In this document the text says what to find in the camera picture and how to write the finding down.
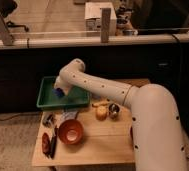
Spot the green plastic tray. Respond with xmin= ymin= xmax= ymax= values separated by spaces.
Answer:
xmin=36 ymin=76 xmax=90 ymax=110

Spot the wooden post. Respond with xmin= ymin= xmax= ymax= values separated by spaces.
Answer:
xmin=0 ymin=12 xmax=14 ymax=46
xmin=100 ymin=8 xmax=111 ymax=43

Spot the wooden counter rail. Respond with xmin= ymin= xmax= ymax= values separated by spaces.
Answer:
xmin=0 ymin=34 xmax=189 ymax=50

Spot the red bowl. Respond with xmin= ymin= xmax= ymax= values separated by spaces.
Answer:
xmin=58 ymin=119 xmax=84 ymax=145

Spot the red spoon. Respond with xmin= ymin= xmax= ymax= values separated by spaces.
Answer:
xmin=42 ymin=133 xmax=50 ymax=157

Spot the wooden post left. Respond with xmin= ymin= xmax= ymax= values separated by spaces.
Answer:
xmin=0 ymin=12 xmax=14 ymax=46

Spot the black office chair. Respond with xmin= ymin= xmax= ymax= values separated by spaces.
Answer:
xmin=0 ymin=0 xmax=31 ymax=34

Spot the black utensil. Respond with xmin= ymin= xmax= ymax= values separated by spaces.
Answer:
xmin=50 ymin=126 xmax=58 ymax=159

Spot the grey cloth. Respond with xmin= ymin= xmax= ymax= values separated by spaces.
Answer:
xmin=60 ymin=110 xmax=78 ymax=122

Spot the wooden post centre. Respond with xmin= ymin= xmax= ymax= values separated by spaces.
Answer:
xmin=100 ymin=8 xmax=111 ymax=43

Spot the white cardboard box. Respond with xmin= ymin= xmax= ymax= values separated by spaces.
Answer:
xmin=85 ymin=2 xmax=117 ymax=36

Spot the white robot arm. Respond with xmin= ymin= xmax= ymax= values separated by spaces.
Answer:
xmin=54 ymin=58 xmax=187 ymax=171

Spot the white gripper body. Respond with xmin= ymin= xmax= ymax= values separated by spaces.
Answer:
xmin=54 ymin=76 xmax=72 ymax=96

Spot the shiny metal cup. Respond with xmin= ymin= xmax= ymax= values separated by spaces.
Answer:
xmin=109 ymin=103 xmax=120 ymax=119

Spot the blue sponge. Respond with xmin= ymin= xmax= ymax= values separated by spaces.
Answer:
xmin=53 ymin=88 xmax=65 ymax=98

